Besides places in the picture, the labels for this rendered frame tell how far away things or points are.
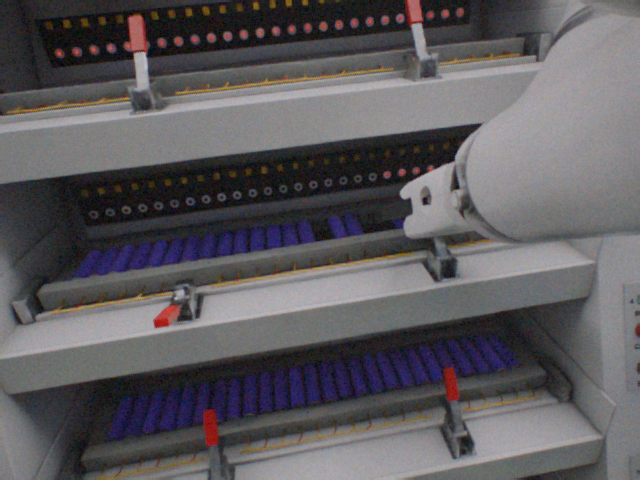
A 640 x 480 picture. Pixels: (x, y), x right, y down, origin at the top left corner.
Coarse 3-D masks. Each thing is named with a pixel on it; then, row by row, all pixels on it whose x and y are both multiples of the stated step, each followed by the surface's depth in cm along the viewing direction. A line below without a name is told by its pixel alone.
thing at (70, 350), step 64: (384, 192) 56; (64, 256) 52; (512, 256) 45; (576, 256) 43; (0, 320) 39; (64, 320) 42; (128, 320) 41; (256, 320) 39; (320, 320) 40; (384, 320) 42; (64, 384) 40
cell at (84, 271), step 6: (90, 252) 50; (96, 252) 51; (90, 258) 49; (96, 258) 50; (84, 264) 48; (90, 264) 48; (78, 270) 47; (84, 270) 47; (90, 270) 48; (72, 276) 46; (78, 276) 46; (84, 276) 46
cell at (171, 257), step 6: (174, 240) 51; (180, 240) 52; (174, 246) 50; (180, 246) 50; (168, 252) 49; (174, 252) 49; (180, 252) 50; (168, 258) 47; (174, 258) 47; (180, 258) 49; (162, 264) 46; (168, 264) 47
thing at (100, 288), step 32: (224, 256) 46; (256, 256) 45; (288, 256) 45; (320, 256) 46; (352, 256) 46; (384, 256) 45; (64, 288) 43; (96, 288) 43; (128, 288) 44; (160, 288) 44
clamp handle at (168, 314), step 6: (180, 294) 39; (180, 300) 39; (186, 300) 39; (174, 306) 36; (180, 306) 37; (162, 312) 34; (168, 312) 34; (174, 312) 35; (156, 318) 33; (162, 318) 33; (168, 318) 33; (174, 318) 34; (156, 324) 33; (162, 324) 33; (168, 324) 33
